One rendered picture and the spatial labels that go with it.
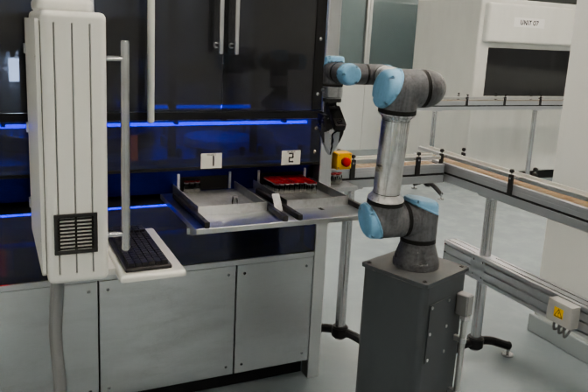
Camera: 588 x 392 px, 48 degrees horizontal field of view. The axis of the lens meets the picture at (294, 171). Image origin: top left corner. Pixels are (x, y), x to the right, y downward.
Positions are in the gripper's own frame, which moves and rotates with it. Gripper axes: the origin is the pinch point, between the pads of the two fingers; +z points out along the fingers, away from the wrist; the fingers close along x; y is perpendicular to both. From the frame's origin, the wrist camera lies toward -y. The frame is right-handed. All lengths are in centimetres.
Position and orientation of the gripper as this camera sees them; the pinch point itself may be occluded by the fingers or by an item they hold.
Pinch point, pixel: (330, 151)
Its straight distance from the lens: 246.0
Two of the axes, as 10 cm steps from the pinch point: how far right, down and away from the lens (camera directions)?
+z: -0.5, 9.8, 2.1
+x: -9.6, 0.1, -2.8
